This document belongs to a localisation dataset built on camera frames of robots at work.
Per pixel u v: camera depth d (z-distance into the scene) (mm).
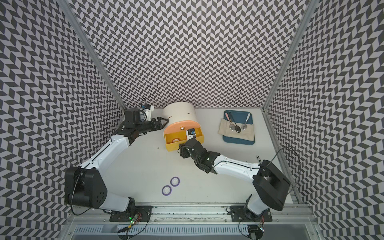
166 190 804
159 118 753
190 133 706
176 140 883
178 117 827
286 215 753
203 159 610
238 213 737
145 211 749
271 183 428
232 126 1057
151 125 739
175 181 830
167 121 806
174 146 824
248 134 1020
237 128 1055
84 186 418
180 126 812
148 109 769
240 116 1125
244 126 1051
